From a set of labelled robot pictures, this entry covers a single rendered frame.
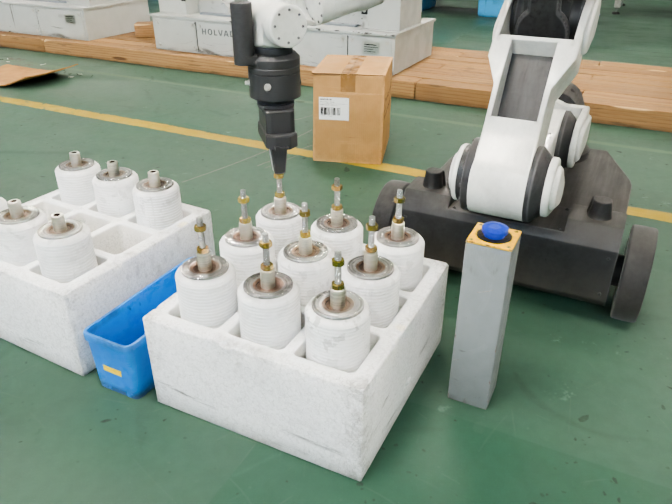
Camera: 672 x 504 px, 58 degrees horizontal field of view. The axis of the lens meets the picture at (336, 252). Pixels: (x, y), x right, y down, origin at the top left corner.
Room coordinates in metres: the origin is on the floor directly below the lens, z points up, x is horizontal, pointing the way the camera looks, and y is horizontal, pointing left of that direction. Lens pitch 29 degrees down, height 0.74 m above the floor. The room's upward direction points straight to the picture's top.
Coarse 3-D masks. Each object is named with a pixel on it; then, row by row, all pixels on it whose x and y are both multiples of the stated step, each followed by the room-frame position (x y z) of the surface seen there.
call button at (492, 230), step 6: (486, 222) 0.84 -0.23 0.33; (492, 222) 0.84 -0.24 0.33; (498, 222) 0.84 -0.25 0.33; (486, 228) 0.82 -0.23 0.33; (492, 228) 0.82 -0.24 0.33; (498, 228) 0.82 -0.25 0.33; (504, 228) 0.82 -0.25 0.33; (486, 234) 0.82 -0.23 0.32; (492, 234) 0.81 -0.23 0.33; (498, 234) 0.81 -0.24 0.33; (504, 234) 0.81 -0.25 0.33
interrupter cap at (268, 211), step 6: (270, 204) 1.07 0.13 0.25; (288, 204) 1.08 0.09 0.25; (294, 204) 1.07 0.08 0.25; (264, 210) 1.05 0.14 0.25; (270, 210) 1.05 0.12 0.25; (288, 210) 1.05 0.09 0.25; (294, 210) 1.05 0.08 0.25; (264, 216) 1.02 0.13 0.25; (270, 216) 1.02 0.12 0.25; (276, 216) 1.02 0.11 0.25; (282, 216) 1.02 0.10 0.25; (288, 216) 1.02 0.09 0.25; (294, 216) 1.02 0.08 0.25
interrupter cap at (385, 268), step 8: (360, 256) 0.87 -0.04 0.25; (352, 264) 0.85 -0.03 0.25; (360, 264) 0.85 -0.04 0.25; (384, 264) 0.85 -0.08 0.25; (392, 264) 0.84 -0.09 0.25; (352, 272) 0.82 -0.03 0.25; (360, 272) 0.82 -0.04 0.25; (368, 272) 0.82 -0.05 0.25; (376, 272) 0.82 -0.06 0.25; (384, 272) 0.82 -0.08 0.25; (392, 272) 0.82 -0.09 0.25
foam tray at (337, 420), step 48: (432, 288) 0.89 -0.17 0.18; (192, 336) 0.76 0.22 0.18; (240, 336) 0.79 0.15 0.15; (384, 336) 0.75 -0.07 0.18; (432, 336) 0.92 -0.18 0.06; (192, 384) 0.76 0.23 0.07; (240, 384) 0.72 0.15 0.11; (288, 384) 0.68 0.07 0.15; (336, 384) 0.65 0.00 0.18; (384, 384) 0.70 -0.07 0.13; (240, 432) 0.73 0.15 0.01; (288, 432) 0.68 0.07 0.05; (336, 432) 0.65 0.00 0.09; (384, 432) 0.71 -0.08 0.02
